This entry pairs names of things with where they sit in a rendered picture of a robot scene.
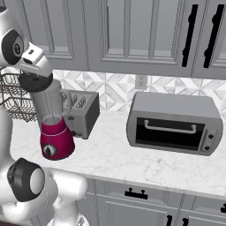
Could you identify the grey drawer front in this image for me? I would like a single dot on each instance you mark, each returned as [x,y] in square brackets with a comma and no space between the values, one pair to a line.
[164,194]
[206,206]

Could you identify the grey base cupboard door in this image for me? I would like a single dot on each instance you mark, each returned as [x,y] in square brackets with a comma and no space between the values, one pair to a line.
[206,222]
[132,214]

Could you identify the grey toaster oven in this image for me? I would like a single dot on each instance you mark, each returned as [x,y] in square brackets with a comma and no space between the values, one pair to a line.
[173,109]

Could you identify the grey two-slot toaster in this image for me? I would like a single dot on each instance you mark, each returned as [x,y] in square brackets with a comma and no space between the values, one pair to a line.
[84,116]

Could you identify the grey wall cupboard door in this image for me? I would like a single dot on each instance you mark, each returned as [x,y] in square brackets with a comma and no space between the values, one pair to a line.
[63,29]
[219,63]
[138,29]

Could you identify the black round blender lid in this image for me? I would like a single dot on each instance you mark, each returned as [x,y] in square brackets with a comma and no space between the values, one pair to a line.
[34,83]

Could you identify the white wall outlet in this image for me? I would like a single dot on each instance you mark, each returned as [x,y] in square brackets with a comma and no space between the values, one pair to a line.
[141,82]

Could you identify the magenta base blender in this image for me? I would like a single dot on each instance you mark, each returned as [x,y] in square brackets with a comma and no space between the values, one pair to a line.
[56,138]

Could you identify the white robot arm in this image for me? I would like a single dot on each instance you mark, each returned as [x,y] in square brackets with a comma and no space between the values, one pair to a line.
[17,200]

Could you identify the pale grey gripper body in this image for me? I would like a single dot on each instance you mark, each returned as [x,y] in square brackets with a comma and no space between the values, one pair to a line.
[39,66]

